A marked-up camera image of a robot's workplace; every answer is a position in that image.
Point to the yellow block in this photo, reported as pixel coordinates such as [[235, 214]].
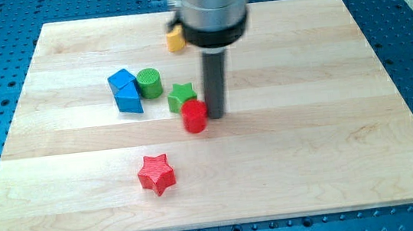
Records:
[[175, 40]]

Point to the blue triangular prism block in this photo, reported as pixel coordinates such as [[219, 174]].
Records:
[[128, 99]]

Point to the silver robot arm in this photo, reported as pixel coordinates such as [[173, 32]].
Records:
[[212, 25]]

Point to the green cylinder block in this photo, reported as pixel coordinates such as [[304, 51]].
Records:
[[149, 82]]

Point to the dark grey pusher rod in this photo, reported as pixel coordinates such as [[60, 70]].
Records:
[[213, 64]]

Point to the light wooden board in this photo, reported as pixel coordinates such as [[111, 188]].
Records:
[[313, 124]]

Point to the green star block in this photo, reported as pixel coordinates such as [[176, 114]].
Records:
[[179, 95]]

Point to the red star block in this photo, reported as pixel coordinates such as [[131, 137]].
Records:
[[156, 174]]

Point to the red cylinder block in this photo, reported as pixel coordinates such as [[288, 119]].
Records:
[[194, 115]]

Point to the blue cube block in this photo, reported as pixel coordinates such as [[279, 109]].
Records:
[[120, 79]]

